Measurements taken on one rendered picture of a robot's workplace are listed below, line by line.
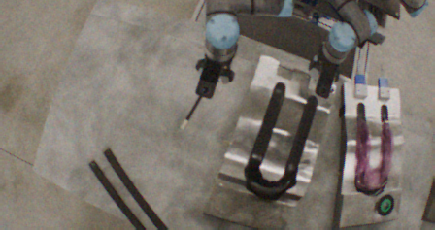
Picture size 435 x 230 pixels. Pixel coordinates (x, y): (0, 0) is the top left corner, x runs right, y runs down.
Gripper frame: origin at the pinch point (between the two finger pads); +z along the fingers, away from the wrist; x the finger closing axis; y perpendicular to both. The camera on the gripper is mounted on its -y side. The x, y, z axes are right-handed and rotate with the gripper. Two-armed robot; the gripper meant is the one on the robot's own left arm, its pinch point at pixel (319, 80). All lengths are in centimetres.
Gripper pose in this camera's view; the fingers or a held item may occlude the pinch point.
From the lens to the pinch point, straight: 179.3
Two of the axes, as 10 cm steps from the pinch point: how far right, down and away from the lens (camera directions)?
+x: -9.4, -3.4, 0.3
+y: 3.3, -9.0, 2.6
